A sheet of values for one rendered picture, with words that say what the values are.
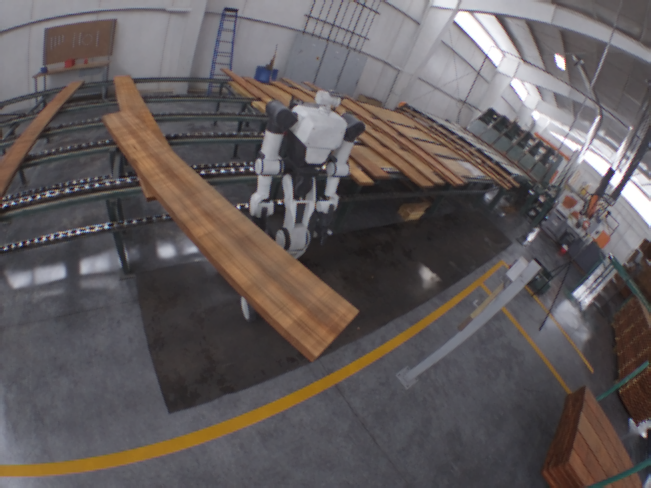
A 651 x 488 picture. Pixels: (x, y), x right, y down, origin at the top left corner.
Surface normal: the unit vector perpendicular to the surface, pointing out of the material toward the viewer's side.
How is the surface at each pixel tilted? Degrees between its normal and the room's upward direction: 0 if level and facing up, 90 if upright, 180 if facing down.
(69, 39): 90
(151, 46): 89
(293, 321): 0
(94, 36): 90
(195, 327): 0
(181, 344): 0
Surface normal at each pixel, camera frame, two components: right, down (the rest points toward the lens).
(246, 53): 0.48, 0.66
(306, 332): 0.31, -0.72
